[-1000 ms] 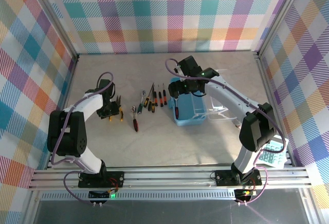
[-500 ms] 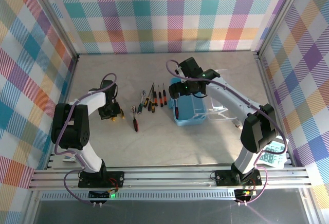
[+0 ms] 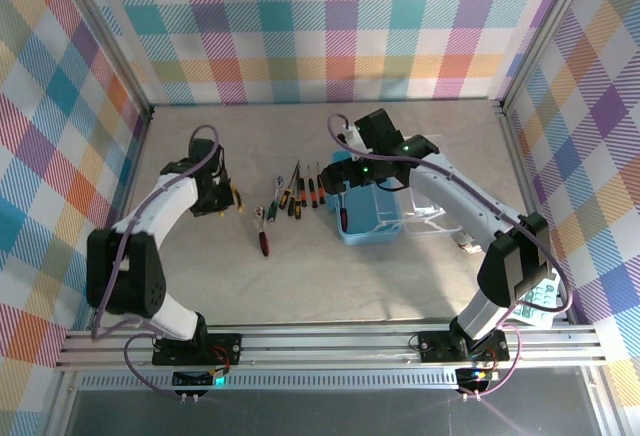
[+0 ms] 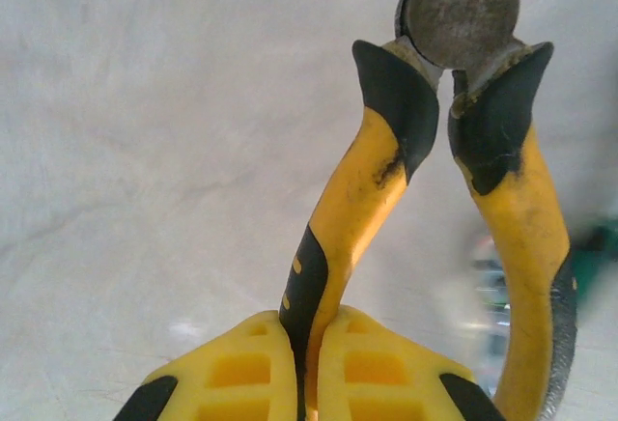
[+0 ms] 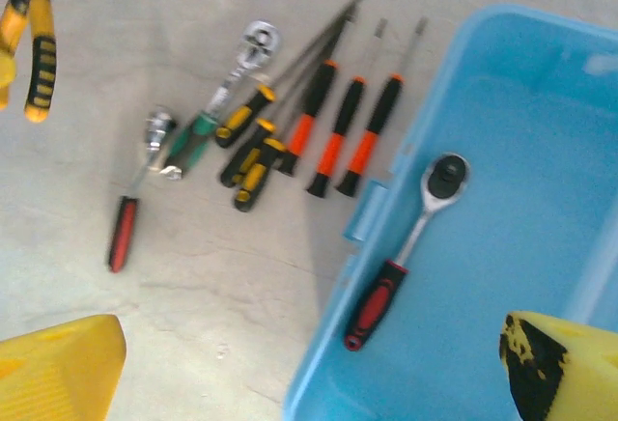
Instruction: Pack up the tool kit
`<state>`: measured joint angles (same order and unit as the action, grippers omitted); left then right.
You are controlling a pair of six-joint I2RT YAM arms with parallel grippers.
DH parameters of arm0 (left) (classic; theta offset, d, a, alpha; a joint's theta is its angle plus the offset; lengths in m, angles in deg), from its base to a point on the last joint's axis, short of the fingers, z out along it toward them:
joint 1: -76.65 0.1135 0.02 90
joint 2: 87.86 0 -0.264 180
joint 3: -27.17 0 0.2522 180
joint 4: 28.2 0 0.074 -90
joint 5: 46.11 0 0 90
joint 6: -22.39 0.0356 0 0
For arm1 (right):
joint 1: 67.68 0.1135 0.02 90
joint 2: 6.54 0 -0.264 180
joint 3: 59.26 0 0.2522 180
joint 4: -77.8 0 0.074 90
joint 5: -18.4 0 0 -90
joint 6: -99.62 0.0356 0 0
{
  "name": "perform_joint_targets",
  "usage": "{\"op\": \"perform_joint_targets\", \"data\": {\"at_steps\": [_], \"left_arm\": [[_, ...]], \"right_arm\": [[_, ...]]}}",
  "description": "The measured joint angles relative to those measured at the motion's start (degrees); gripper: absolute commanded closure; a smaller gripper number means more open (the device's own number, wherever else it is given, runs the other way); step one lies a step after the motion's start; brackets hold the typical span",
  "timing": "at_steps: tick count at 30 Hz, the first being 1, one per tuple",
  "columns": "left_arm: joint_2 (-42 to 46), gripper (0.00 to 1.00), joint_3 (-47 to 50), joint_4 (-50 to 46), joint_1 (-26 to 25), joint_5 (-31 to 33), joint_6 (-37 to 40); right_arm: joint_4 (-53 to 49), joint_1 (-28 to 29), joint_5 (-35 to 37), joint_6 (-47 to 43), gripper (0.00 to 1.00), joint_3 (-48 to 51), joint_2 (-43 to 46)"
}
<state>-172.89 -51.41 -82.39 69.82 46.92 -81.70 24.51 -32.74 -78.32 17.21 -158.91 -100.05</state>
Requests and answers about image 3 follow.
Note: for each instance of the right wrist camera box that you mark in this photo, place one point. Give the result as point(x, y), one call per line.
point(351, 137)

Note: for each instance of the aluminium frame post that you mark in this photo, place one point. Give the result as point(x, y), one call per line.
point(542, 31)
point(107, 36)

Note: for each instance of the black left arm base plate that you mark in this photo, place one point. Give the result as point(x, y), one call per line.
point(225, 343)

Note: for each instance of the printed paper packet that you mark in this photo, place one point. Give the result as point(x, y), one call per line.
point(467, 244)

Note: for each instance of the light blue calculator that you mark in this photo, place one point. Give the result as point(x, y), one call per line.
point(537, 306)

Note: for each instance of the aluminium side rail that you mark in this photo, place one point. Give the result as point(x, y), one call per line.
point(511, 131)
point(141, 136)

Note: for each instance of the blue plastic toolbox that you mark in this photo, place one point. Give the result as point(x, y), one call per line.
point(365, 236)

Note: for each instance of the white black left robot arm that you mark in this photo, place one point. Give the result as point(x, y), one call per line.
point(150, 206)

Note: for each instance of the aluminium front rail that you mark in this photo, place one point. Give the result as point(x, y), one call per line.
point(325, 351)

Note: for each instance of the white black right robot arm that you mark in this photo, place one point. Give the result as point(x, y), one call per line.
point(450, 191)

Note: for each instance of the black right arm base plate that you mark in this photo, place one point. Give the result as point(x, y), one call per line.
point(435, 348)

